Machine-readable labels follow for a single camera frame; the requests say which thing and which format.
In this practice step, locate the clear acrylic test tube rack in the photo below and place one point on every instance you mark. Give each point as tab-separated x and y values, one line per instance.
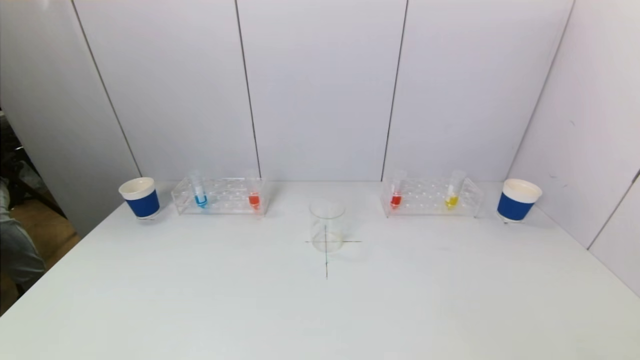
425	197
225	197

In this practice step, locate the test tube with red pigment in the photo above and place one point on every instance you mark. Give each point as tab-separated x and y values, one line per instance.
396	200

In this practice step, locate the test tube with orange pigment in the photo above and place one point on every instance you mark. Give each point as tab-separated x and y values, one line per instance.
254	200

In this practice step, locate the test tube with blue pigment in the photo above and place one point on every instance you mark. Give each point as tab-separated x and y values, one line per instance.
200	200

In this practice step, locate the test tube with yellow pigment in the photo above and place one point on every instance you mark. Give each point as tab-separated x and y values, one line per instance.
451	201

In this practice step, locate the clear glass beaker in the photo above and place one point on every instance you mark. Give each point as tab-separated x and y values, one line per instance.
327	220

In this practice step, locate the person leg in grey trousers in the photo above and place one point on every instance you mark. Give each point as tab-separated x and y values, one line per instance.
17	250

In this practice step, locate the blue sleeve white paper cup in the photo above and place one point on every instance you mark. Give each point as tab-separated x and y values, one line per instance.
515	206
142	204

